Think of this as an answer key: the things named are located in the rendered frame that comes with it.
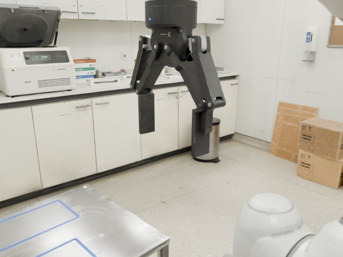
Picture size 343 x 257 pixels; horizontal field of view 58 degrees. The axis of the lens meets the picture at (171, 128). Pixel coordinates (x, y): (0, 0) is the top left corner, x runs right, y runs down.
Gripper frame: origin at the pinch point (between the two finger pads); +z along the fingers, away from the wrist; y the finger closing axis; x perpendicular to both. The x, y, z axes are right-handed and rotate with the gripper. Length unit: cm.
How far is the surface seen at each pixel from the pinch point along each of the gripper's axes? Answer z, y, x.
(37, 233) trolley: 38, 45, 12
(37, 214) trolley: 38, 55, 9
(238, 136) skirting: 115, 213, -289
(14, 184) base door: 101, 219, -13
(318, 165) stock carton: 102, 83, -247
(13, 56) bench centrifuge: 0, 224, -27
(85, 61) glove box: 10, 259, -100
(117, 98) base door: 42, 219, -112
